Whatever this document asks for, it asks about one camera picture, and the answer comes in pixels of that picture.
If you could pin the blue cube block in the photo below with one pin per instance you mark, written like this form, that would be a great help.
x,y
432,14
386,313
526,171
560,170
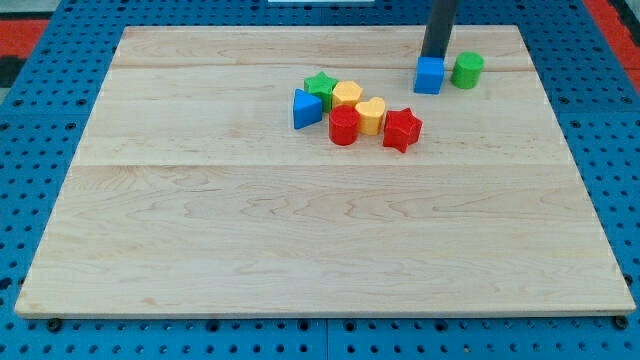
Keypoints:
x,y
429,75

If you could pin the red cylinder block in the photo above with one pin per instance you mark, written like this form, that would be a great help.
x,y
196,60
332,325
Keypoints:
x,y
343,125

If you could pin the blue triangle block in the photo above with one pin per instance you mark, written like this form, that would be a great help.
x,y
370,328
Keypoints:
x,y
307,109

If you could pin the yellow heart block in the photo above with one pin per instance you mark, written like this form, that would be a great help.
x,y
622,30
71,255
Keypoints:
x,y
371,113

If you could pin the yellow hexagon block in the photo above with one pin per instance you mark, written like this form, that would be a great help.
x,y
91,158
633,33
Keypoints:
x,y
346,93

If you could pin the green star block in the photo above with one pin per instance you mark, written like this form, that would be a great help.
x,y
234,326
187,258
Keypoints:
x,y
321,85

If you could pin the red star block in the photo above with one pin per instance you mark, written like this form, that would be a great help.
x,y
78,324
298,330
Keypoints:
x,y
401,129

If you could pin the light wooden board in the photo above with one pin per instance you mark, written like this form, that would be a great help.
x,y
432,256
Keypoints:
x,y
192,196

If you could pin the green cylinder block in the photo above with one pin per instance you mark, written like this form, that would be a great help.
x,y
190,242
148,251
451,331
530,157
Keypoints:
x,y
467,70

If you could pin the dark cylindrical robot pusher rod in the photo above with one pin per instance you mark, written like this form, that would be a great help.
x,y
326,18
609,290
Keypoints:
x,y
439,27

